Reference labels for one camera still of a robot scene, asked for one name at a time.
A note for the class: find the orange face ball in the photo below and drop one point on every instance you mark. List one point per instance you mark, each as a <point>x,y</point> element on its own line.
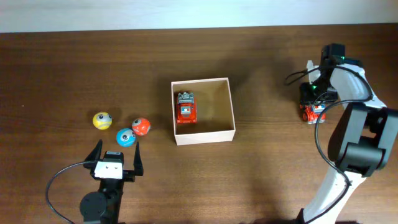
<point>141,126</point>

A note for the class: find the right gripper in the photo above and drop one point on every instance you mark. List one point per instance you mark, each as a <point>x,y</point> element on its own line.
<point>306,98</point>

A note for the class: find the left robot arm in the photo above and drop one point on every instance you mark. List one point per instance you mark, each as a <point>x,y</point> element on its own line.
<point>103,205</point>

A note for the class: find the blue face ball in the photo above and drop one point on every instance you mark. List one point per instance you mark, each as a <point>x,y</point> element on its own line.
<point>125,137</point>

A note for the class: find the red toy truck yellow ladder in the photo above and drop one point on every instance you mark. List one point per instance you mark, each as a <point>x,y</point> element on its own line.
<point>310,113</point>

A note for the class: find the red toy fire truck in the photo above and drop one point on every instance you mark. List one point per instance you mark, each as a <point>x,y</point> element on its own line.
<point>186,108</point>

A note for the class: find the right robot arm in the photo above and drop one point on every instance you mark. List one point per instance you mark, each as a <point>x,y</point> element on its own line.
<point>363,138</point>

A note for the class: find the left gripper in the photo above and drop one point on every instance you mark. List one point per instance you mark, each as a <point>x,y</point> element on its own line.
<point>129,176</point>

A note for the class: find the yellow face ball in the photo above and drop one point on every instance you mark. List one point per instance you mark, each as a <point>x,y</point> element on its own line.
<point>102,120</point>

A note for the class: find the white cardboard box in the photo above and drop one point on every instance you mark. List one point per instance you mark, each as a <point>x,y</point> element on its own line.
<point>214,109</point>

